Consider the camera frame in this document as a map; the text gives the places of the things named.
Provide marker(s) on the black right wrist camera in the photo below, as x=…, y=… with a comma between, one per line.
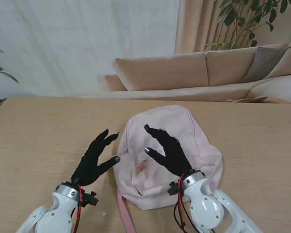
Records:
x=173, y=189

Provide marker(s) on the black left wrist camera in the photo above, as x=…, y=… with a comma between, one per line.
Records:
x=89, y=199

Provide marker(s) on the tall green leafy plant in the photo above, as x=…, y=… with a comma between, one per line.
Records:
x=229, y=17

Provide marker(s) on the grey sofa cushion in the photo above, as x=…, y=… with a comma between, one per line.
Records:
x=262, y=63

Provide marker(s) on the tan zipper charm loop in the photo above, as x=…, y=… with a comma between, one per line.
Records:
x=140, y=168

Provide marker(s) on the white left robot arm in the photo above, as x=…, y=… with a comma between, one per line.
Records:
x=60, y=208

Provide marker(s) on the white sofa cushion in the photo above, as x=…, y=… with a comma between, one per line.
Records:
x=279, y=87

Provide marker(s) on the beige pleated curtain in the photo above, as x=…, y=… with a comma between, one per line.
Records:
x=198, y=29

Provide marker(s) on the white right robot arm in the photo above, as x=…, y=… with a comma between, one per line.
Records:
x=203, y=201

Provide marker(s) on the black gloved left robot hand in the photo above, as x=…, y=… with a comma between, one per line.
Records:
x=91, y=160

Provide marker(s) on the brown cardboard piece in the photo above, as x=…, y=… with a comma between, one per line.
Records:
x=252, y=99

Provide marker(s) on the small green houseplant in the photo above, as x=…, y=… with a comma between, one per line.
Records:
x=0, y=68

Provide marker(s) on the pale pink backpack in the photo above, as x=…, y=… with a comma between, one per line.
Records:
x=167, y=121

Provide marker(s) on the white sheer curtain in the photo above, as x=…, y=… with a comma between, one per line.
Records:
x=87, y=36

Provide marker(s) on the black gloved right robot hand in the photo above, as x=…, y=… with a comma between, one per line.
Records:
x=172, y=155

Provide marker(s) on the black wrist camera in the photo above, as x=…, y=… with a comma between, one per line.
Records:
x=89, y=199
x=173, y=189

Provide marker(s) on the beige sofa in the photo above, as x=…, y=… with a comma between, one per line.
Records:
x=165, y=72

